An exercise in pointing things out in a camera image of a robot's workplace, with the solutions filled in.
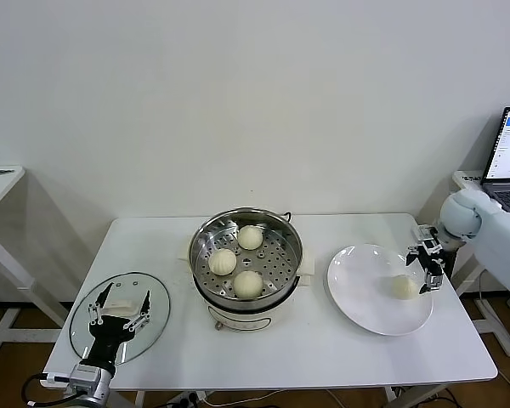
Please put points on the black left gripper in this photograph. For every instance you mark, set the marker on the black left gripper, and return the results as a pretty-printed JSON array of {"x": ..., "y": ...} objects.
[{"x": 107, "y": 344}]

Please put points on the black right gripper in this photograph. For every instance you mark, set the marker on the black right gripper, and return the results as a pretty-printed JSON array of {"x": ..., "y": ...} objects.
[{"x": 434, "y": 257}]

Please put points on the white steamed baozi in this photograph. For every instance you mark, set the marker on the white steamed baozi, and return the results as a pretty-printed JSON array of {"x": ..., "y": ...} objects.
[
  {"x": 247, "y": 284},
  {"x": 404, "y": 287},
  {"x": 250, "y": 237},
  {"x": 222, "y": 261}
]

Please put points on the round glass pot lid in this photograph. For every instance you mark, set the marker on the round glass pot lid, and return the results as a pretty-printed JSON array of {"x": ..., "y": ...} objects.
[{"x": 157, "y": 306}]

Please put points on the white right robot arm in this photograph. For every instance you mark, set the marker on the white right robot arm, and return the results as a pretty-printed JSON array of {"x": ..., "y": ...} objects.
[{"x": 493, "y": 229}]

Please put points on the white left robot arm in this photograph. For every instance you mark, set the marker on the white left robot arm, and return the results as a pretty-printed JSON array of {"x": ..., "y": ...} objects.
[{"x": 102, "y": 389}]

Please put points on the stainless steel steamer pot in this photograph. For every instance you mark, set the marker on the stainless steel steamer pot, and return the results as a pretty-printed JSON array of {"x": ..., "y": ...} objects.
[{"x": 246, "y": 319}]

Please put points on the perforated steel steamer basket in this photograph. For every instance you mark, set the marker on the perforated steel steamer basket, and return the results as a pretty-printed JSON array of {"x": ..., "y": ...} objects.
[{"x": 280, "y": 263}]

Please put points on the white round plate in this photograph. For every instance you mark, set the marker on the white round plate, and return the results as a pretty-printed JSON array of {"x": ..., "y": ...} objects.
[{"x": 353, "y": 280}]

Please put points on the white side table with laptop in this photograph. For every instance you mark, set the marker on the white side table with laptop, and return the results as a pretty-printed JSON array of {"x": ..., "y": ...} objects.
[{"x": 457, "y": 178}]

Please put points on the white label sticker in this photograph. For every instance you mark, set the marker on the white label sticker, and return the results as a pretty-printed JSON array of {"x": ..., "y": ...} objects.
[{"x": 472, "y": 177}]

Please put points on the white power strip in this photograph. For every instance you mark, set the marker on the white power strip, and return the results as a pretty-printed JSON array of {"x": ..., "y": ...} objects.
[{"x": 191, "y": 397}]

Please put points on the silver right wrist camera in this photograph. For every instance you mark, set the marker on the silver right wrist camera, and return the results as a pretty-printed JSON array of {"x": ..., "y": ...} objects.
[{"x": 423, "y": 234}]

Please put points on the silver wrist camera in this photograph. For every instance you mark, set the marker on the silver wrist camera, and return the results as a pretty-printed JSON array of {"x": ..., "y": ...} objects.
[
  {"x": 85, "y": 376},
  {"x": 423, "y": 234}
]

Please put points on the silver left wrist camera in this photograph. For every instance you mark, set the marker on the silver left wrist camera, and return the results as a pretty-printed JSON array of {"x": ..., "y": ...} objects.
[{"x": 85, "y": 376}]

